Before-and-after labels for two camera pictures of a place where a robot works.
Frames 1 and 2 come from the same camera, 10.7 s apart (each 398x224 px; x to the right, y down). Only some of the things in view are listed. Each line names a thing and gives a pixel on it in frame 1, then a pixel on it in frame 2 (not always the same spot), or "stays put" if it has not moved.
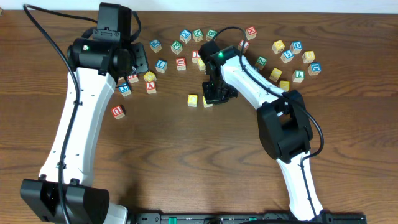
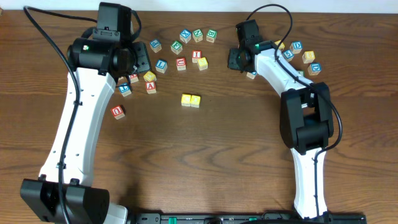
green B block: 211,33 stays put
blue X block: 185,36 stays put
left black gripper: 140,58 stays put
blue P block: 155,45 stays put
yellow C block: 192,100 → 186,100
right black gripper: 219,94 → 234,59
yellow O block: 205,104 → 195,101
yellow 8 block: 308,56 stays put
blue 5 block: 286,56 stays put
